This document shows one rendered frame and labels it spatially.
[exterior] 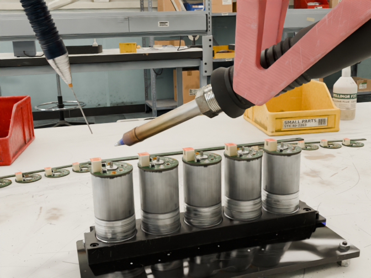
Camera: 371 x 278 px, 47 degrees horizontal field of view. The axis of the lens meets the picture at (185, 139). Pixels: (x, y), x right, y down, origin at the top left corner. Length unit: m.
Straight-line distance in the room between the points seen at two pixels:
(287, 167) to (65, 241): 0.16
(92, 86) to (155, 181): 4.40
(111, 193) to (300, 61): 0.13
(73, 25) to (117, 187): 2.25
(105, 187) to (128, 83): 4.44
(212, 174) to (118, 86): 4.42
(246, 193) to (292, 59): 0.12
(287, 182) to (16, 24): 2.28
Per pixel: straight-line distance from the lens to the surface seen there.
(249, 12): 0.18
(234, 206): 0.28
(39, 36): 0.22
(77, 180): 0.43
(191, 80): 4.37
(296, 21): 2.84
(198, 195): 0.26
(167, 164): 0.26
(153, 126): 0.22
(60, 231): 0.33
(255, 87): 0.18
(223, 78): 0.19
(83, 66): 2.56
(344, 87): 0.67
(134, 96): 4.70
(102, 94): 4.66
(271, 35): 0.21
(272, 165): 0.28
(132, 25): 2.51
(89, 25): 2.48
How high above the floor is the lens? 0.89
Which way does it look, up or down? 15 degrees down
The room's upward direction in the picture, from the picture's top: 2 degrees counter-clockwise
